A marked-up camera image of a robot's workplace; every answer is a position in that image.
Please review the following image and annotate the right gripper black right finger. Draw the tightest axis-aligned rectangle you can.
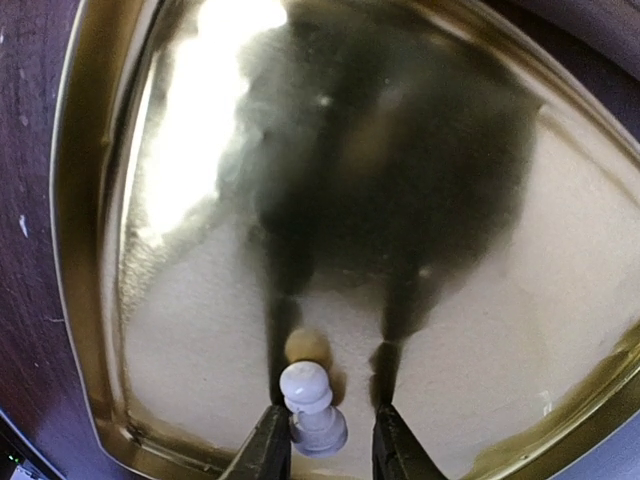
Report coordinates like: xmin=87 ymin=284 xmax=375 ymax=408
xmin=372 ymin=404 xmax=443 ymax=480

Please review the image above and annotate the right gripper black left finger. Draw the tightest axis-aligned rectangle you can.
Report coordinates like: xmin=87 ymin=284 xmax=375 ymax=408
xmin=222 ymin=405 xmax=292 ymax=480

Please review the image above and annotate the gold metal tray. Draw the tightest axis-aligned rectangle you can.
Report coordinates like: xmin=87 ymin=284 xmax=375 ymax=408
xmin=51 ymin=1 xmax=639 ymax=479

